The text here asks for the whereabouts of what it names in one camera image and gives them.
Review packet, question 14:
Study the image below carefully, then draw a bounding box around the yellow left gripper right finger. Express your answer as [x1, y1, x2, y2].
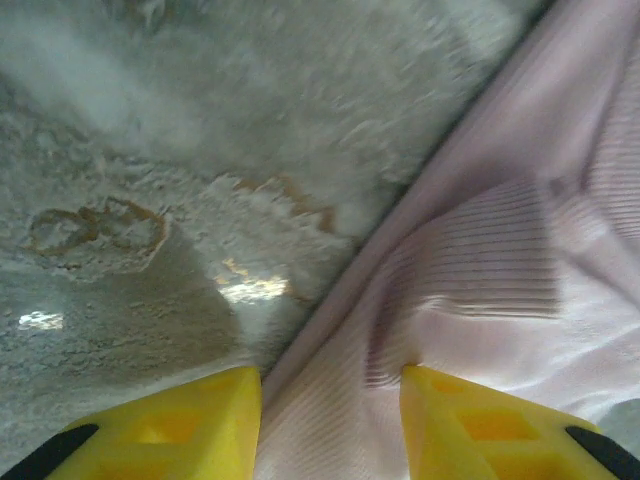
[399, 364, 640, 480]

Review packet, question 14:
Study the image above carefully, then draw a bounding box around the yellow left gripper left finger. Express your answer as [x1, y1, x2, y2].
[0, 365, 263, 480]

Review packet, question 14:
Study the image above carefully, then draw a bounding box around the pink ribbed tank top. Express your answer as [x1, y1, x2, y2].
[252, 0, 640, 480]

